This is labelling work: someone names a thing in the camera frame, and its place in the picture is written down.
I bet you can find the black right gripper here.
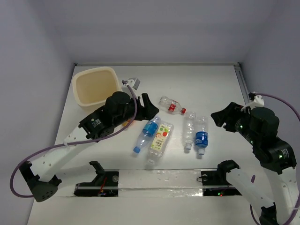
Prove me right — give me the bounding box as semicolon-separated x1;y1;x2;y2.
211;100;259;144

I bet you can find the blue cap blue label bottle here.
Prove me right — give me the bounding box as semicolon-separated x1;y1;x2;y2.
133;116;161;154

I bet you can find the red label clear bottle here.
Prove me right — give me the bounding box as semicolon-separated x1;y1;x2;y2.
159;96;186;115

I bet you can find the green white label bottle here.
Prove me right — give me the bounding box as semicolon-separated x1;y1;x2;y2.
147;121;174;166

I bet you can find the dark blue label bottle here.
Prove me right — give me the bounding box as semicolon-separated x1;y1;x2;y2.
194;116;209;156

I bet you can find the clear unlabeled plastic bottle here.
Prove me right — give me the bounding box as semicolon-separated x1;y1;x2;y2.
183;112;196;152

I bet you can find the orange plastic bottle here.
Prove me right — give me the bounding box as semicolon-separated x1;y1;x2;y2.
122;120;134;127

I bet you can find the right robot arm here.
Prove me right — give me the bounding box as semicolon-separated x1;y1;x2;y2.
203;102;300;225

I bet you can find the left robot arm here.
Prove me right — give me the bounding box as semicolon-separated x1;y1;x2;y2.
16;91;159;202

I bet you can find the cream plastic bin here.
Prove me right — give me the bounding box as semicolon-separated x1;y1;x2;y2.
72;67;121;114

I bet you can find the silver tape strip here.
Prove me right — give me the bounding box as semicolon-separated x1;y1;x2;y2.
118;169;203;198

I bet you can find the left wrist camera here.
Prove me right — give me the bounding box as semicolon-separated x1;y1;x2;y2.
121;77;141;92

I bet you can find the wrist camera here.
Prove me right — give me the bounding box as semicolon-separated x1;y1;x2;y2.
121;77;141;92
241;92;264;112

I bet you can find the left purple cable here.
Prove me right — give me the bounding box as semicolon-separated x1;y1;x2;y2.
9;81;138;197

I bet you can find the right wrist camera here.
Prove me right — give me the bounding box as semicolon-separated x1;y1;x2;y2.
241;92;264;112

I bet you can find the aluminium side rail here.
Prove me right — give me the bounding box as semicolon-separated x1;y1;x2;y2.
233;63;250;104

